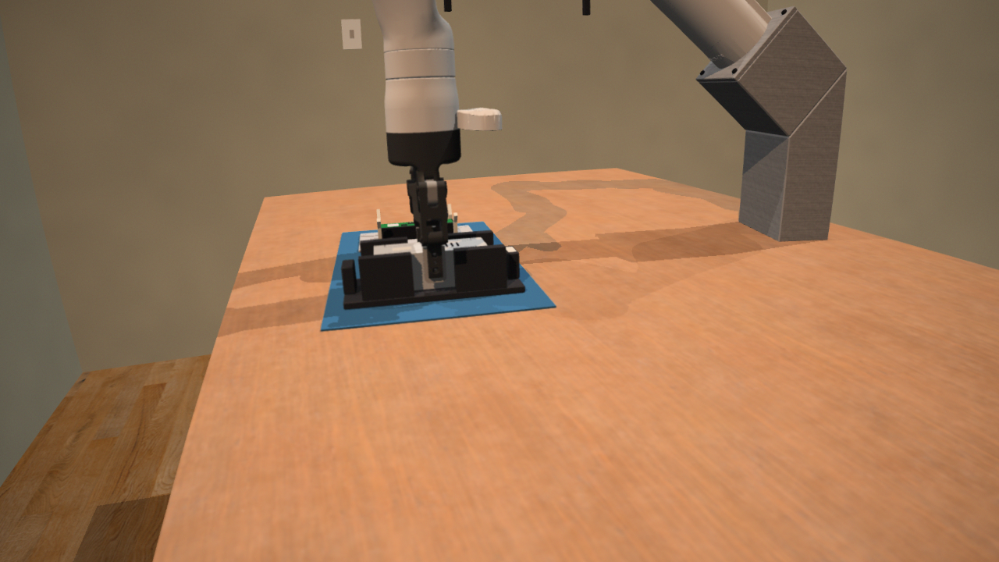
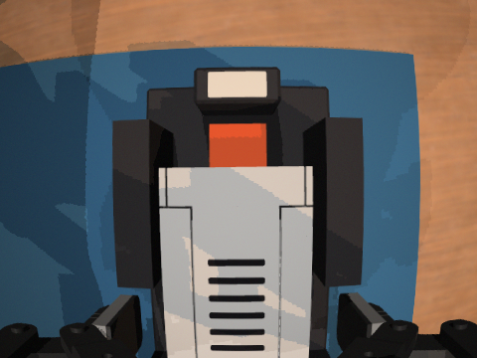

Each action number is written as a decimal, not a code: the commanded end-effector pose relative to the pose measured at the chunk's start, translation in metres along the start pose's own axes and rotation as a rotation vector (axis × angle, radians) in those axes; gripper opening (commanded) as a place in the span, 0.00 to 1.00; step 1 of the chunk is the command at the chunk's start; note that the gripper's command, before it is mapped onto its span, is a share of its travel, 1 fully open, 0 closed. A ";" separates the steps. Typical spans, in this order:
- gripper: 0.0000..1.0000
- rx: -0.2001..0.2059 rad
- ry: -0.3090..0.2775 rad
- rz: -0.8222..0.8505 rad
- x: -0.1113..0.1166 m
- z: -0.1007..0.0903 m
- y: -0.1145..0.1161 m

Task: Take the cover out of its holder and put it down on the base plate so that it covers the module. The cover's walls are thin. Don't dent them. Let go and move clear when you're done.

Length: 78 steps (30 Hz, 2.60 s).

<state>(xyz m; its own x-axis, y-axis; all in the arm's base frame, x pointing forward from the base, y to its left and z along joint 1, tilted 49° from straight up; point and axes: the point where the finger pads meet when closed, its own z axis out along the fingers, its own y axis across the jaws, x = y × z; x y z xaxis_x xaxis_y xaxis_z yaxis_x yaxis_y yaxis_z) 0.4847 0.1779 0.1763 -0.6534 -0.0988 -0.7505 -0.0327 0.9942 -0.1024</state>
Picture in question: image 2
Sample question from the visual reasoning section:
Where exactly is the grey rectangular cover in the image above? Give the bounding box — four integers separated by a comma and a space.
159, 166, 313, 358

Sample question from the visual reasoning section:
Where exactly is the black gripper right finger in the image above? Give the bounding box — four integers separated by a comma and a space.
337, 292, 477, 358

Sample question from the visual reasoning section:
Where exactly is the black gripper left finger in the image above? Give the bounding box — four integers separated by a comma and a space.
0, 294, 142, 358

